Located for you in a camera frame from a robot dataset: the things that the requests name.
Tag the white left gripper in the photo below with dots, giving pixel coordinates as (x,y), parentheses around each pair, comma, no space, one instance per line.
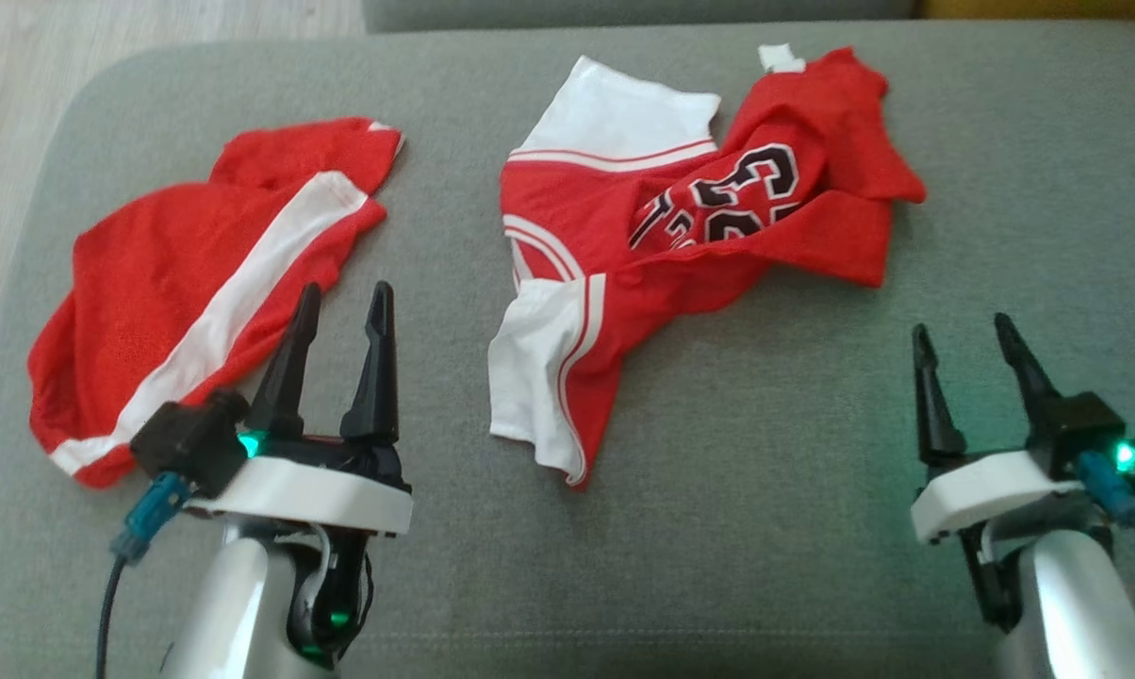
(313,495)

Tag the grey fabric sofa seat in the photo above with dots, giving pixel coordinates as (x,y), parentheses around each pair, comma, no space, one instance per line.
(718,528)

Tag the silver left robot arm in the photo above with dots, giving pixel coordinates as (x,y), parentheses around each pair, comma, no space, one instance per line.
(238,613)

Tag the red basketball jersey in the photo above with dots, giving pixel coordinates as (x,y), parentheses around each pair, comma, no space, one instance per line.
(794,250)

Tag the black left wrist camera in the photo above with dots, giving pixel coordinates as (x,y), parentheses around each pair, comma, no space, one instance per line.
(186,443)

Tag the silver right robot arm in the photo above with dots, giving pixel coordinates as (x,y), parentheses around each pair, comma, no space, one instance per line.
(1077,613)

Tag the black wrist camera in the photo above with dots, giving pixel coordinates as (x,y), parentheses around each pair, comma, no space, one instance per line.
(186,443)
(1081,424)

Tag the red shorts with white stripe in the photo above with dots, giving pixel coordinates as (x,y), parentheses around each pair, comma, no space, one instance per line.
(143,273)

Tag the grey sofa back cushion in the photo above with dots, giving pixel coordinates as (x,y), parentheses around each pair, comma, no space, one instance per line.
(624,11)

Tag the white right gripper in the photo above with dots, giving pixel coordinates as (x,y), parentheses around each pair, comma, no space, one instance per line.
(973,490)

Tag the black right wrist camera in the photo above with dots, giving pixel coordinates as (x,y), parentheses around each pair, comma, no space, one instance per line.
(1081,424)

